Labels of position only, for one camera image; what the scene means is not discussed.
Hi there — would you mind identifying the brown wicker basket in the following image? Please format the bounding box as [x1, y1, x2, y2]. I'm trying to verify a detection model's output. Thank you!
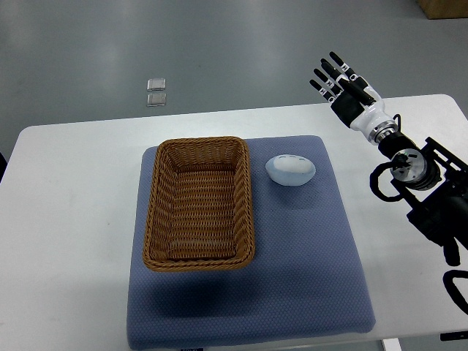
[142, 136, 255, 272]

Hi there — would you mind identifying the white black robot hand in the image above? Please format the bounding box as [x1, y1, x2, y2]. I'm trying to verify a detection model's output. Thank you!
[309, 51, 396, 131]

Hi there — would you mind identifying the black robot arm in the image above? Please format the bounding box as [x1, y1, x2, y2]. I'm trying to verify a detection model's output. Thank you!
[309, 52, 467, 267]

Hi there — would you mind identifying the upper metal floor plate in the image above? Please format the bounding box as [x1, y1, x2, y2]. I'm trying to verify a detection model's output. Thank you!
[147, 78, 166, 91]

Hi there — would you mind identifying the cardboard box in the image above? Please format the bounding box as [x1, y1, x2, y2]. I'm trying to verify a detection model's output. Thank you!
[417, 0, 467, 20]

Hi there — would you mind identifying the blue quilted mat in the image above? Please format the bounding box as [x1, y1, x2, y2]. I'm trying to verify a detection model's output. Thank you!
[127, 135, 375, 350]

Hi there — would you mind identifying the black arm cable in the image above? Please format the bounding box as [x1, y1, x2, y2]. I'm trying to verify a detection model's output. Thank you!
[442, 270, 468, 315]

